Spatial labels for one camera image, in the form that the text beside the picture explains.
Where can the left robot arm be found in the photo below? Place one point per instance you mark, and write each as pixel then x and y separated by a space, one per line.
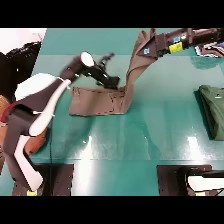
pixel 43 116

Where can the white garment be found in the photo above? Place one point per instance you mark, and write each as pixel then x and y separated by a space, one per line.
pixel 31 86

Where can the orange-brown garment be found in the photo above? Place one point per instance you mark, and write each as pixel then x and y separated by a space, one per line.
pixel 36 142

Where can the black garment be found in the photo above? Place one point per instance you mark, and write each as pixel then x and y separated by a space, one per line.
pixel 15 70

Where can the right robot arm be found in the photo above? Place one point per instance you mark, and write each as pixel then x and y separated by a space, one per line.
pixel 200 36

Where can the dark green garment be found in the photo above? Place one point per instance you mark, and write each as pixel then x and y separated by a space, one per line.
pixel 216 110

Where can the heap of clothes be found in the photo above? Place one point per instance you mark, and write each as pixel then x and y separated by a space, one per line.
pixel 211 50

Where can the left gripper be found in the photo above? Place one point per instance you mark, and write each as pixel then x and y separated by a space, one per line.
pixel 108 80

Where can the brown T-shirt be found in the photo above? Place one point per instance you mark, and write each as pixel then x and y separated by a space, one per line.
pixel 100 101

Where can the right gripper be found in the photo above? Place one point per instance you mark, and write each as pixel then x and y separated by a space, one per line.
pixel 162 45

